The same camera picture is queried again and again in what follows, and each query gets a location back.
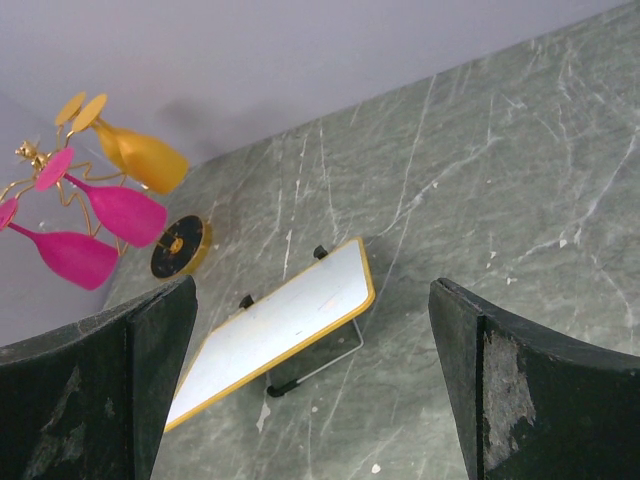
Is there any gold wire wine glass rack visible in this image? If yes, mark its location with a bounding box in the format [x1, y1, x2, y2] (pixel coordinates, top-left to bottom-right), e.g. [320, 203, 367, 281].
[1, 141, 210, 279]

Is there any white tablet yellow frame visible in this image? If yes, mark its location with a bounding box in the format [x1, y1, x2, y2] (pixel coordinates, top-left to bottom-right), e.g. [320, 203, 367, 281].
[164, 237, 376, 432]

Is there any yellow wine glass rear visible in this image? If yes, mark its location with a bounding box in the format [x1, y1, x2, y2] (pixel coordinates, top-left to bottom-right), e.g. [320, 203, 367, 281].
[54, 91, 126, 174]

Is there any yellow wine glass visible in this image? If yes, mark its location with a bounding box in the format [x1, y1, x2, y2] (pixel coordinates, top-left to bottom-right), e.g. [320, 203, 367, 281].
[71, 93, 189, 195]
[54, 91, 126, 174]

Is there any yellow wine glass front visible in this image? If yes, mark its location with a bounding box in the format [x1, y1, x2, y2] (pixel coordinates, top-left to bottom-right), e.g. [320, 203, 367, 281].
[71, 93, 189, 195]

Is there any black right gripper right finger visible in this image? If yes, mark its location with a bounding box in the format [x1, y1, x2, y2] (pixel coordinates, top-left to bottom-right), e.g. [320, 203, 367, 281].
[428, 278, 639, 479]

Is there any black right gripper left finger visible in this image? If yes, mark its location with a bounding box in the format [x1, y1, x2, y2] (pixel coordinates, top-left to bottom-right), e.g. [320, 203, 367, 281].
[1, 275, 198, 479]

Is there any pink wine glass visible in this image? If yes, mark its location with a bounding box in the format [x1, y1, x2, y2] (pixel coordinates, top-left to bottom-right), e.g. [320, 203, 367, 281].
[35, 147, 168, 248]
[1, 198, 119, 291]

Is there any black wire tablet stand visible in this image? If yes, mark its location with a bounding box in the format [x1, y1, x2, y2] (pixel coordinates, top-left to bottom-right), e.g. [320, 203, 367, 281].
[232, 237, 376, 398]

